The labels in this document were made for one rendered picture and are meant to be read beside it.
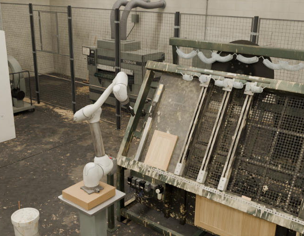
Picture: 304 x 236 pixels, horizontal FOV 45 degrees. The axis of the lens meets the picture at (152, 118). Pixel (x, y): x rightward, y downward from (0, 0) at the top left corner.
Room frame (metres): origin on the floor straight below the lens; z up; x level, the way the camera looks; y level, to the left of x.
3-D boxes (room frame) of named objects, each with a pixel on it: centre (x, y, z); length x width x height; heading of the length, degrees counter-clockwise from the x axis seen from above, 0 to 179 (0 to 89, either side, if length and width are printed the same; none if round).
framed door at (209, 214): (3.36, -0.87, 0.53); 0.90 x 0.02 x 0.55; 53
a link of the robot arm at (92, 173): (3.38, 0.60, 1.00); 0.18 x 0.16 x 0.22; 150
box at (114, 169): (3.88, 0.47, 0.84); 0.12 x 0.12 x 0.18; 53
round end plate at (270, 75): (4.34, -1.04, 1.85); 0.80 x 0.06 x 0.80; 53
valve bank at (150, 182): (3.67, 0.08, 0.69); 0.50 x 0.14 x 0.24; 53
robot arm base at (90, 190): (3.36, 0.59, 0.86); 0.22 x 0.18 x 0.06; 41
